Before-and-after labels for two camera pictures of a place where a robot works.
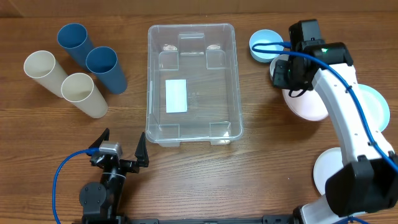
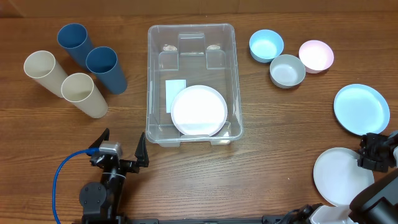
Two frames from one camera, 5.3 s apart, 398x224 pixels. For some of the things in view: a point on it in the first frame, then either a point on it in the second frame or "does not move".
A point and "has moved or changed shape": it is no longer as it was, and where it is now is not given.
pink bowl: [273, 65] has moved or changed shape
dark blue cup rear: [73, 37] does not move
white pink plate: [308, 105] → [199, 111]
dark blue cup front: [103, 61] does not move
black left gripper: [142, 156] does not move
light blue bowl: [262, 37] does not move
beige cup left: [41, 66] does not move
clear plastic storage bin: [193, 91] does not move
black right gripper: [280, 82] → [363, 161]
